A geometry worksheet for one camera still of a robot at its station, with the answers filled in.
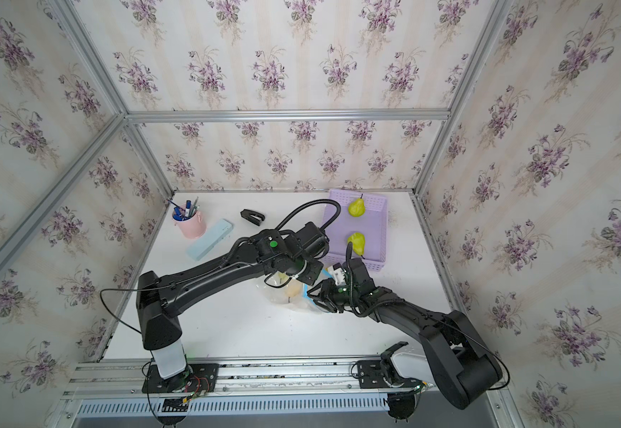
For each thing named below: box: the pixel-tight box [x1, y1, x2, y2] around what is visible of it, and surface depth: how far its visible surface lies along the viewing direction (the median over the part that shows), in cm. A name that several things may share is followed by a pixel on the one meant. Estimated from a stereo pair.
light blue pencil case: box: [185, 218, 234, 262], surface depth 105 cm
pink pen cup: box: [172, 211, 207, 240], surface depth 101 cm
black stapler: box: [240, 208, 265, 227], surface depth 112 cm
